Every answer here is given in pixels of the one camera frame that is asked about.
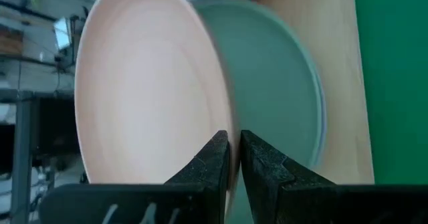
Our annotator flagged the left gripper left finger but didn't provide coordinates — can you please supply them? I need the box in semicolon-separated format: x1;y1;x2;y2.
39;129;231;224

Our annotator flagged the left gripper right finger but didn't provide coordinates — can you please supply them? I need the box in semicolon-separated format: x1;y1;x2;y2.
239;129;428;224

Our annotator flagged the peach plate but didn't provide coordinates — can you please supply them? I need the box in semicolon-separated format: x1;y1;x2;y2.
74;0;240;215

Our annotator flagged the light wooden shelf board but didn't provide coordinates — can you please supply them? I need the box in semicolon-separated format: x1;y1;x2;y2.
257;0;375;185

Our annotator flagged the cluttered storage shelf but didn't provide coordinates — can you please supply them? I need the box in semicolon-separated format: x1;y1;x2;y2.
0;0;88;92

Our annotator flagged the pale grey-green plate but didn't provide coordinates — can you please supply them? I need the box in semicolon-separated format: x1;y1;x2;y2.
193;0;325;224

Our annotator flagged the bright screen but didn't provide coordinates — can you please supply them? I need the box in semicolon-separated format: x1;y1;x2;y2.
53;16;72;50

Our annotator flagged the grey metal table frame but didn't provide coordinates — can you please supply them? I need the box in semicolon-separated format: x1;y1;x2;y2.
0;89;76;224

